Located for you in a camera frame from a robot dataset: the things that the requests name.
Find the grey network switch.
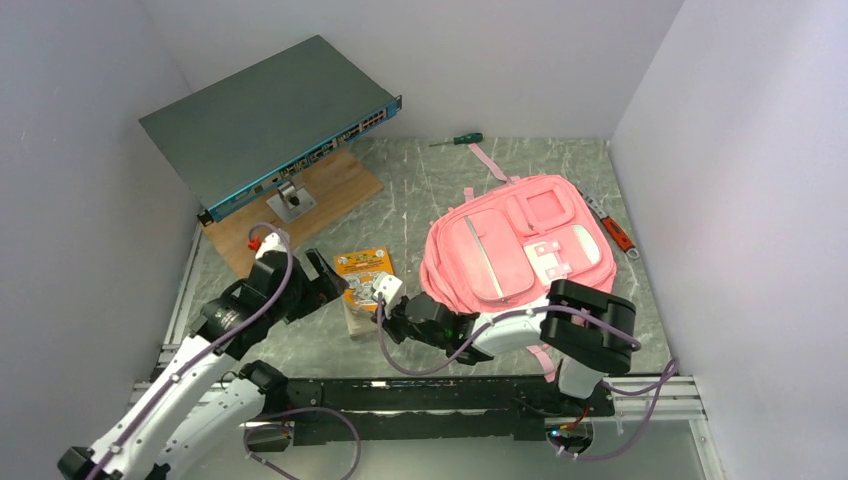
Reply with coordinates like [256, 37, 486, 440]
[139, 35, 402, 226]

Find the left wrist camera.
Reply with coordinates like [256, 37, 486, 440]
[247, 232, 290, 264]

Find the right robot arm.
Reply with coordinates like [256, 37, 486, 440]
[372, 275, 642, 415]

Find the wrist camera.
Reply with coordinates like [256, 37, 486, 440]
[247, 232, 290, 264]
[371, 272, 404, 312]

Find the orange bottom book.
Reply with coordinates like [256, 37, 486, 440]
[333, 246, 394, 337]

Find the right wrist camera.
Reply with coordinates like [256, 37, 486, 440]
[371, 272, 404, 312]

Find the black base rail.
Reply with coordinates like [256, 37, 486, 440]
[254, 375, 615, 446]

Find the wooden board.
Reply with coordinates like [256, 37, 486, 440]
[202, 149, 383, 277]

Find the pink backpack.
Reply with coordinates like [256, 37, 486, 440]
[419, 143, 619, 384]

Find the green handled screwdriver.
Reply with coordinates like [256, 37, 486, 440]
[430, 132, 484, 147]

